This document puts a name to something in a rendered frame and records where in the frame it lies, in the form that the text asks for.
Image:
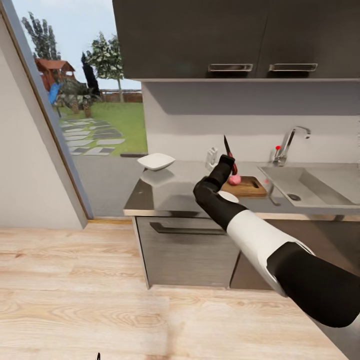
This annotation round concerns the vidalia onion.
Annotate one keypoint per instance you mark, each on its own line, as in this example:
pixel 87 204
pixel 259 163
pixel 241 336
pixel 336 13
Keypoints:
pixel 234 179

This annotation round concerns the cabinet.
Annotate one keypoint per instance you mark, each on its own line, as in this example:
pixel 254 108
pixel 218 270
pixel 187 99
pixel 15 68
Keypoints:
pixel 238 40

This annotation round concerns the dishwasher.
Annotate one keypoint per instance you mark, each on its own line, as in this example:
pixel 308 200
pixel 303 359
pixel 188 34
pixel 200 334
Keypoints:
pixel 186 251

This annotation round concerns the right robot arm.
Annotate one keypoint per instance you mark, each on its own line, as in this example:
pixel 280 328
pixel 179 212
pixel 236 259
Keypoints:
pixel 328 294

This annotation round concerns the cutting board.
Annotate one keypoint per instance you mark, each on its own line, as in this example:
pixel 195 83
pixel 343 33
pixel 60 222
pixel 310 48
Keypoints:
pixel 247 186

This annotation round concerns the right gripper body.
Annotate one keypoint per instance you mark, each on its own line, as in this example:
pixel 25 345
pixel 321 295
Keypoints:
pixel 224 166

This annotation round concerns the parer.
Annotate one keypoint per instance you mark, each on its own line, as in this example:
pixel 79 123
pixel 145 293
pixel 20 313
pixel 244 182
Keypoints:
pixel 234 169

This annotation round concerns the fixed window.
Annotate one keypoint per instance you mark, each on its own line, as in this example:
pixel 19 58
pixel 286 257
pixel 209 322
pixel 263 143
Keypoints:
pixel 70 52

